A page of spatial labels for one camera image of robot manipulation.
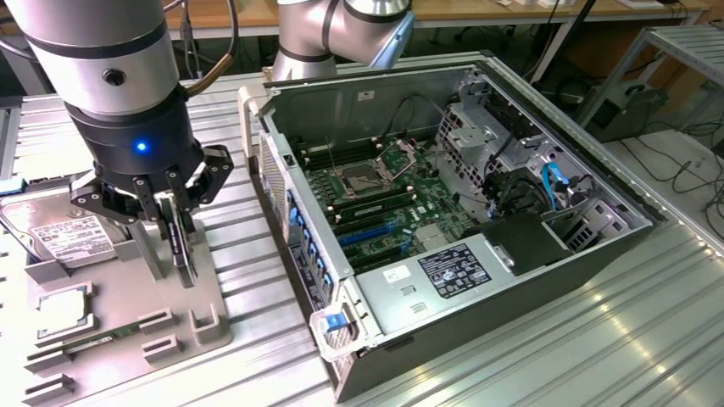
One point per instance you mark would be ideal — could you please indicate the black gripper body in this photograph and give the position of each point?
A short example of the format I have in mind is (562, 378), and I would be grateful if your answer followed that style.
(136, 144)

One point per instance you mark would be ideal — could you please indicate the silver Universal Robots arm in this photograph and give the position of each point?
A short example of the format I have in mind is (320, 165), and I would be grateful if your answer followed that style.
(96, 51)

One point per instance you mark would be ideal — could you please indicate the silver hard disk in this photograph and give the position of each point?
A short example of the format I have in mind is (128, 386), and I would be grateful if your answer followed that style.
(62, 237)

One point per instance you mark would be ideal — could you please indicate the blue plastic connector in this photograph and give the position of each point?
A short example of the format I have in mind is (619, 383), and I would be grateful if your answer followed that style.
(12, 186)

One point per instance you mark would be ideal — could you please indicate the thin locking lever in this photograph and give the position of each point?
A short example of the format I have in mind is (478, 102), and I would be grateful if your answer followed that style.
(334, 159)

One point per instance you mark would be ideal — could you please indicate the CPU socket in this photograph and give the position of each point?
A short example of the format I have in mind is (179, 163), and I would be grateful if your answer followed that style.
(362, 182)

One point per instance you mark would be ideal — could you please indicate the grey parts rack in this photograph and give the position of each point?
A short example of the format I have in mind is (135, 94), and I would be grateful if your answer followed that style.
(142, 305)

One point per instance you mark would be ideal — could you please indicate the CPU chip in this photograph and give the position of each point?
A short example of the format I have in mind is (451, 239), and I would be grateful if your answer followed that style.
(63, 313)

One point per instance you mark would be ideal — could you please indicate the installed green RAM stick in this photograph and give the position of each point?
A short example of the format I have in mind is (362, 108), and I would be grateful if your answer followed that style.
(374, 206)

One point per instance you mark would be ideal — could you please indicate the blue expansion slot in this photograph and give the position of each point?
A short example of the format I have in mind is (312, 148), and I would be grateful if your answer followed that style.
(367, 235)

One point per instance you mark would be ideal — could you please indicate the metal socket cover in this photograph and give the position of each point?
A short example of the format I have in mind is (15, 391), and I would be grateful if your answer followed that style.
(402, 159)

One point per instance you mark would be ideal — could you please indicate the green motherboard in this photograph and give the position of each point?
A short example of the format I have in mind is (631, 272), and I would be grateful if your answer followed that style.
(419, 207)

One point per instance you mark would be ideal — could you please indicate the blue case latch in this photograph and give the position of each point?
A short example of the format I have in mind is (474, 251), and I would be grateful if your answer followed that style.
(335, 322)

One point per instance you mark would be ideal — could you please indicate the metal disk bay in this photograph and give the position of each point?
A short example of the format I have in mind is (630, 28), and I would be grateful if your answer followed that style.
(470, 144)

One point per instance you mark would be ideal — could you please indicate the grey power supply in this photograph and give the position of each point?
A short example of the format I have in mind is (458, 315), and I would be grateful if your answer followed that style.
(442, 280)

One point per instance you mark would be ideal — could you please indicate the open black PC case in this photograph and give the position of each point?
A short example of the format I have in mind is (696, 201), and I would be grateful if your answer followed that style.
(452, 297)

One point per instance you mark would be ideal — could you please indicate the black plastic shroud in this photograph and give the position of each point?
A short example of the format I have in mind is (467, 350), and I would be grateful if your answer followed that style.
(526, 241)

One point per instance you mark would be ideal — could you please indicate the wooden desk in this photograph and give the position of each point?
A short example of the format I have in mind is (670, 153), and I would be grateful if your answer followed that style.
(510, 10)

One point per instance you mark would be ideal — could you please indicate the perforated metal drive cage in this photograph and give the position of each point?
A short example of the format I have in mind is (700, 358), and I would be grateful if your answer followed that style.
(588, 224)

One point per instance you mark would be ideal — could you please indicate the grey box device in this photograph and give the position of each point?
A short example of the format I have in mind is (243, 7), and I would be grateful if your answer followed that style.
(624, 112)

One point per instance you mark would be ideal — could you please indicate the metal slat shelf frame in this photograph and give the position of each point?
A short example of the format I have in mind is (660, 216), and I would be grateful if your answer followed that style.
(684, 46)

